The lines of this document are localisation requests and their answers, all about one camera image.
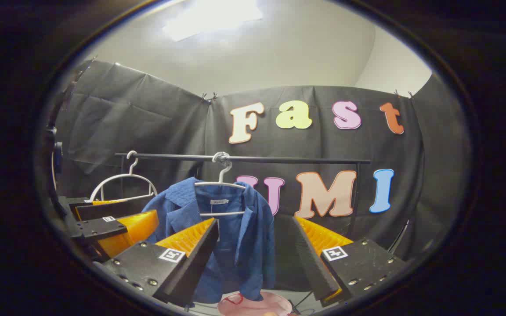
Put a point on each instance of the pink laundry hamper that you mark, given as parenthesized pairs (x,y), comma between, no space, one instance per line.
(257,305)

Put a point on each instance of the black garment rack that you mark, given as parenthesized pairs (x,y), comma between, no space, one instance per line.
(279,159)

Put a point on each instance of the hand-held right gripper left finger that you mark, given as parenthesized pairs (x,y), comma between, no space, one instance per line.
(200,259)

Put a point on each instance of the white hanger with taped hook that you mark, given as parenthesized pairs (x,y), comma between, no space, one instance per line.
(222,158)

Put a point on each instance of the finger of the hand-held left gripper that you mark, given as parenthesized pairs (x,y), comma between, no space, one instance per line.
(134,232)
(117,210)

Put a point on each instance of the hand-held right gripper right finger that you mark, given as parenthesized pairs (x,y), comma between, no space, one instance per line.
(312,263)

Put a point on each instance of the white plastic hanger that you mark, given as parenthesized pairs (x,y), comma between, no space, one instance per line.
(121,176)

